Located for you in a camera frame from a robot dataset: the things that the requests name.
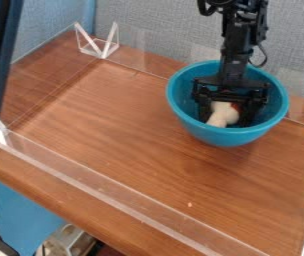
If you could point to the white box under table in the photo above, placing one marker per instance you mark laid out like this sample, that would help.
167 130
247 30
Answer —
68 241

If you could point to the clear acrylic corner bracket left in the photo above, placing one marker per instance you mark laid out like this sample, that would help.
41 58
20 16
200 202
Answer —
2 134

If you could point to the clear acrylic front barrier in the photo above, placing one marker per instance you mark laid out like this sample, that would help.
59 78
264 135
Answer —
105 207

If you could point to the clear acrylic corner bracket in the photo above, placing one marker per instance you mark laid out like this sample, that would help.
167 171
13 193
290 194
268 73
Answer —
93 46
2 134

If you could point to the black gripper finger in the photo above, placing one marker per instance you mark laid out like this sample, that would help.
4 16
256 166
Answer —
204 108
250 107

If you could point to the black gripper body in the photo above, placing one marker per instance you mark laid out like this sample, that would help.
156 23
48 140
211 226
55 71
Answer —
243 30

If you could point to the blue bowl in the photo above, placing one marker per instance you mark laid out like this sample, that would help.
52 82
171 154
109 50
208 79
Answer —
234 135

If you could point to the clear acrylic corner bracket back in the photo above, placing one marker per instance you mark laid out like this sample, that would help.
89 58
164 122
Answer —
93 46

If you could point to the white brown plush mushroom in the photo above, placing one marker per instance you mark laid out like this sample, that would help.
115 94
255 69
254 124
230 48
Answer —
226 114

